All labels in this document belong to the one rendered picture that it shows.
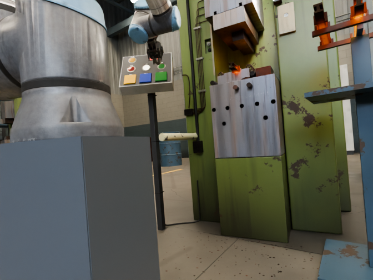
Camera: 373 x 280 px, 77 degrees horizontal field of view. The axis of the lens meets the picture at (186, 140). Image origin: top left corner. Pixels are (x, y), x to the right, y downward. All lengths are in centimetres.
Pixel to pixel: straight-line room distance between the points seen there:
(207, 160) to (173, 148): 435
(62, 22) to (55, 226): 31
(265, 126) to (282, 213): 47
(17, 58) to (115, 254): 36
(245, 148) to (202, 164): 43
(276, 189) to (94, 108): 114
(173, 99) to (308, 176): 810
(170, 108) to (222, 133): 802
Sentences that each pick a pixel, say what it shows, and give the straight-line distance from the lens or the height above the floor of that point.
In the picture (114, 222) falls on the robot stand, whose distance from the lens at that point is 41.
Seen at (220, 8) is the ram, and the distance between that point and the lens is 168.
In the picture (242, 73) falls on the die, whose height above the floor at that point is 97.
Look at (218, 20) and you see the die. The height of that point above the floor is 132.
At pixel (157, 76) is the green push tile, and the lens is 154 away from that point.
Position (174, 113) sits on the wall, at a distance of 924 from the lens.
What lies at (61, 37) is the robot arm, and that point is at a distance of 46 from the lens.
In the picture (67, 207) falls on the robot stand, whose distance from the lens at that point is 37.
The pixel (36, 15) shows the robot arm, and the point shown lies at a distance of 48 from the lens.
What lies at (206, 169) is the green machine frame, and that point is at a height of 38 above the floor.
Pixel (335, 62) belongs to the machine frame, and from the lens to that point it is 205.
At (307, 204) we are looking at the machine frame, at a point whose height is 16.
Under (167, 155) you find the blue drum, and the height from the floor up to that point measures 29.
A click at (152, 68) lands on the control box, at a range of 162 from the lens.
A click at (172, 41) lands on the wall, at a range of 990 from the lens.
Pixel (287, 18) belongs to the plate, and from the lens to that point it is 167.
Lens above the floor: 58
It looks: 1 degrees up
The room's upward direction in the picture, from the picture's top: 4 degrees counter-clockwise
